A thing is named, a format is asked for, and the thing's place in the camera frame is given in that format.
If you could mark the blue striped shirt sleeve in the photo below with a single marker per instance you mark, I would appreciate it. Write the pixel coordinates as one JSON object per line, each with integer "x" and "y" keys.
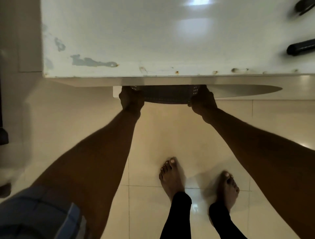
{"x": 37, "y": 214}

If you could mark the person's right foot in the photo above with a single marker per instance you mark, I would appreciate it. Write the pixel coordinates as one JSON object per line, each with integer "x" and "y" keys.
{"x": 228, "y": 190}

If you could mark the person's right leg black legging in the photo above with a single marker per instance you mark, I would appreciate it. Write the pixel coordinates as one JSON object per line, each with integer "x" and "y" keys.
{"x": 224, "y": 222}

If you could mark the person's foot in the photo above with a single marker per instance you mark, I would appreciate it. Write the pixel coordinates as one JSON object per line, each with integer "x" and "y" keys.
{"x": 228, "y": 190}
{"x": 171, "y": 178}

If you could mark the person's leg black legging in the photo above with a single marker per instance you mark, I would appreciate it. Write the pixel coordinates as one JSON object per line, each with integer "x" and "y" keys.
{"x": 224, "y": 222}
{"x": 176, "y": 216}

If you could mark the white rusty metal appliance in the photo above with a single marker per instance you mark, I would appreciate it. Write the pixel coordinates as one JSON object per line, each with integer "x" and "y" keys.
{"x": 172, "y": 39}

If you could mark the person's right fingers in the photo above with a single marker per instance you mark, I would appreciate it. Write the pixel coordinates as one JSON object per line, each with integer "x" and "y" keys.
{"x": 200, "y": 93}

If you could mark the person's left forearm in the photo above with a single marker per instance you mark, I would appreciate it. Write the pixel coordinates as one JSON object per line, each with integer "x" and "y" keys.
{"x": 98, "y": 167}

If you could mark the person's left foot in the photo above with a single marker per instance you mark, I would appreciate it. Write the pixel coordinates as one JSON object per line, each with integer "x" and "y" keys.
{"x": 171, "y": 178}

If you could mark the person's left leg black legging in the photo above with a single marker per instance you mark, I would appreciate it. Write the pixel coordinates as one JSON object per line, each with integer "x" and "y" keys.
{"x": 176, "y": 216}

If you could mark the person's right hand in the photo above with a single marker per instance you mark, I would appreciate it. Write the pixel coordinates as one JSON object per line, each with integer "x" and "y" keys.
{"x": 202, "y": 103}

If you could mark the person's left hand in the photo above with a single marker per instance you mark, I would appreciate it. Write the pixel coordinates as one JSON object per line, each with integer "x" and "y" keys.
{"x": 131, "y": 103}

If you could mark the person's right forearm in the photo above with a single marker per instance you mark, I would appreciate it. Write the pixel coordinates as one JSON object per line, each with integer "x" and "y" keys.
{"x": 265, "y": 160}

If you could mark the person's left fingers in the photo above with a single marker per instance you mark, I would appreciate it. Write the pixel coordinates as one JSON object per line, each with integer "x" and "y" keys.
{"x": 129, "y": 91}

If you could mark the grey perforated metal basket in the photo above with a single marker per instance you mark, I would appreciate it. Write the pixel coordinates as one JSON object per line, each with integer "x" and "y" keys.
{"x": 167, "y": 94}

